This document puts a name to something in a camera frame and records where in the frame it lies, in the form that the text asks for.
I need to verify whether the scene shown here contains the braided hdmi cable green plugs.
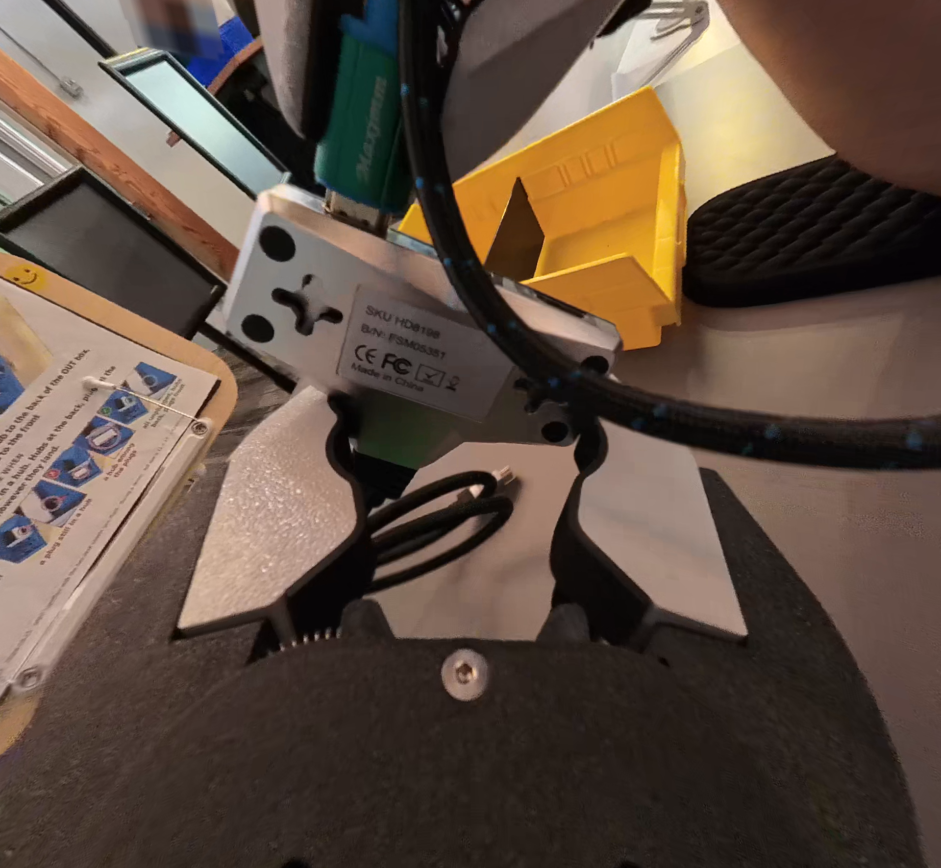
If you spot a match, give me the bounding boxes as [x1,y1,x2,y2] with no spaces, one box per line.
[312,0,941,471]

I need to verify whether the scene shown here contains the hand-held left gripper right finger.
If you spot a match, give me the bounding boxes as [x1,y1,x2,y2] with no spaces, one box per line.
[552,420,751,641]

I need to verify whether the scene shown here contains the black round object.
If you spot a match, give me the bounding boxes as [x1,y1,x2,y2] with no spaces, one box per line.
[686,156,941,311]

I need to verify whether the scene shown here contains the printed instruction sheet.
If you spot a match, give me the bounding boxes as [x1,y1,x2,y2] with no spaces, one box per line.
[0,288,219,693]

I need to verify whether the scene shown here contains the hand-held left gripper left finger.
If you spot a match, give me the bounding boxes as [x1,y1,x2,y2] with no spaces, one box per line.
[177,386,369,637]

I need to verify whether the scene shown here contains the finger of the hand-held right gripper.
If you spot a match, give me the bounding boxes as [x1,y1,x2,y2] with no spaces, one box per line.
[439,0,670,181]
[243,0,386,142]

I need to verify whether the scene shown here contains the instruction sheet on stand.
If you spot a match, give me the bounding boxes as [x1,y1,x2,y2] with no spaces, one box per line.
[0,254,239,754]

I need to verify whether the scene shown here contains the person's right forearm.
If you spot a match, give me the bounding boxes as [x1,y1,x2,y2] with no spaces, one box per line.
[669,0,941,197]

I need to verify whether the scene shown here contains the dark bin divider panel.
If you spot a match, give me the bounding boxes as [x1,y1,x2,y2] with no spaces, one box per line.
[483,178,551,281]

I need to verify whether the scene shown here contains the yellow plastic bin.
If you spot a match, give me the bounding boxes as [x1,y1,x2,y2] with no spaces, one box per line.
[397,84,689,355]

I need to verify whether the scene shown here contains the silver port hub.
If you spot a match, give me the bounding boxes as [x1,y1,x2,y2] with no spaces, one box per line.
[224,185,621,447]

